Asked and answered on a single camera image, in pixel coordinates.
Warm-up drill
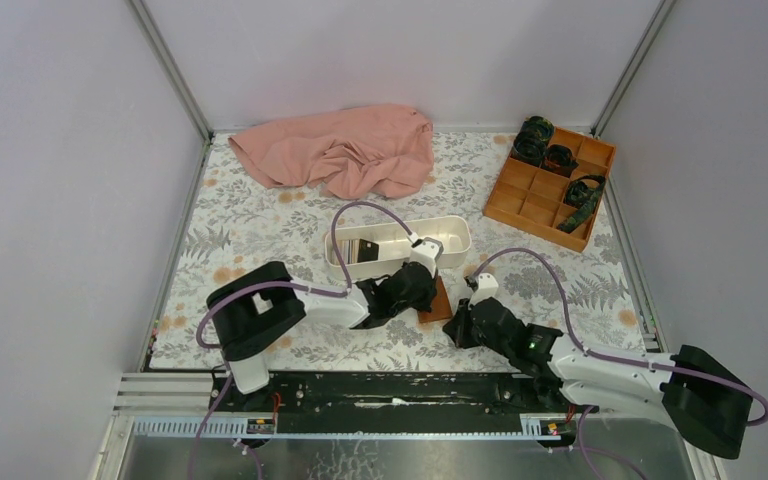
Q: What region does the brown leather card holder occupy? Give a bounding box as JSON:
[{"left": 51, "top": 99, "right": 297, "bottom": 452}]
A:
[{"left": 418, "top": 276, "right": 453, "bottom": 327}]

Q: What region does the white oblong plastic tray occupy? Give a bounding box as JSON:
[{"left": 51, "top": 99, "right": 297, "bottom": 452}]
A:
[{"left": 336, "top": 215, "right": 472, "bottom": 280}]

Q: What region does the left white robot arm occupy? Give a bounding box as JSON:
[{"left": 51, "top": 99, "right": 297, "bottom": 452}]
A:
[{"left": 206, "top": 261, "right": 438, "bottom": 394}]

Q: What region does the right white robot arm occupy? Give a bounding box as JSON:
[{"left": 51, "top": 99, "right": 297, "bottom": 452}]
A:
[{"left": 443, "top": 298, "right": 752, "bottom": 459}]

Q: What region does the stack of cards in tray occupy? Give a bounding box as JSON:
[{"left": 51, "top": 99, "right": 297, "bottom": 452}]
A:
[{"left": 338, "top": 239, "right": 380, "bottom": 265}]

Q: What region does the floral patterned table mat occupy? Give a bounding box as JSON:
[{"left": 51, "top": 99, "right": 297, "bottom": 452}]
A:
[{"left": 147, "top": 133, "right": 645, "bottom": 371}]

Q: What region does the wooden compartment organizer box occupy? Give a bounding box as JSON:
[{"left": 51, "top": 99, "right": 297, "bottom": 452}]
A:
[{"left": 483, "top": 124, "right": 617, "bottom": 252}]

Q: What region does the pink crumpled cloth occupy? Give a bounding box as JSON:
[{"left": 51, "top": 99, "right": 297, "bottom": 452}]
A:
[{"left": 229, "top": 104, "right": 435, "bottom": 200}]

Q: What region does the unrolled dark patterned tie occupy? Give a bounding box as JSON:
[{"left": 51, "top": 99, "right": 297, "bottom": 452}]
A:
[{"left": 557, "top": 174, "right": 607, "bottom": 233}]

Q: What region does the small rolled dark tie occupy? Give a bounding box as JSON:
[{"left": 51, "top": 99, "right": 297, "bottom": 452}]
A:
[{"left": 541, "top": 144, "right": 578, "bottom": 178}]

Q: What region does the large rolled dark tie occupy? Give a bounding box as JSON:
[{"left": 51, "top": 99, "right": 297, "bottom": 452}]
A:
[{"left": 510, "top": 115, "right": 555, "bottom": 167}]

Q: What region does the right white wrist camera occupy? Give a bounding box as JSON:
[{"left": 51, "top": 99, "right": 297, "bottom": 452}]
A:
[{"left": 465, "top": 273, "right": 499, "bottom": 305}]

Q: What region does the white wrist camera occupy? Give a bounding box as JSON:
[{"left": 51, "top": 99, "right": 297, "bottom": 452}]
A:
[
  {"left": 408, "top": 237, "right": 444, "bottom": 278},
  {"left": 465, "top": 273, "right": 499, "bottom": 305}
]

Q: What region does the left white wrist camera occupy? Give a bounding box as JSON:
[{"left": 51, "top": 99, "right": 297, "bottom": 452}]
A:
[{"left": 408, "top": 237, "right": 444, "bottom": 278}]

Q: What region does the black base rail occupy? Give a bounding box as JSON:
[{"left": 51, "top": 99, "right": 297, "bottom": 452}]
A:
[{"left": 211, "top": 371, "right": 584, "bottom": 437}]

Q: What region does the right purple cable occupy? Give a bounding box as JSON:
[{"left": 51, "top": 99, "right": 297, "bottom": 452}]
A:
[{"left": 467, "top": 247, "right": 768, "bottom": 427}]

